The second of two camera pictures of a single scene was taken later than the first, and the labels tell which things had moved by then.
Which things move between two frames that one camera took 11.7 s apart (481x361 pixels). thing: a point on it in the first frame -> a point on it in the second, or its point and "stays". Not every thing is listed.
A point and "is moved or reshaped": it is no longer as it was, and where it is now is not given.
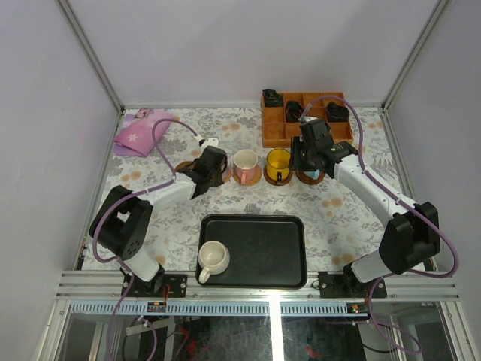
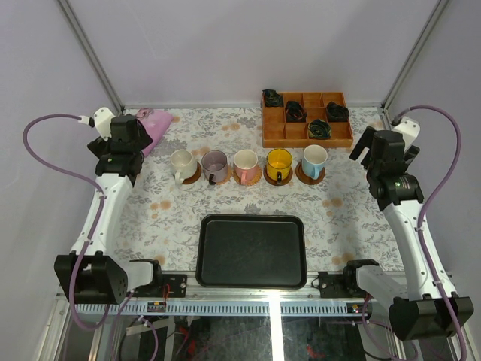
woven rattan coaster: [249, 183] stays
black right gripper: [297, 144] -> [365, 141]
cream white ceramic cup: [214, 258] -> [183, 165]
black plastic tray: [265, 250] stays
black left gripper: [219, 165] -> [143, 136]
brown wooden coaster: [189, 164] is moved or reshaped
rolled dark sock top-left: [272, 98] stays
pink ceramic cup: [245, 162] stays
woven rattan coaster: [228, 176] stays
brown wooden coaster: [307, 180] stays
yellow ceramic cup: [278, 160] stays
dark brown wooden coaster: [274, 182] stays
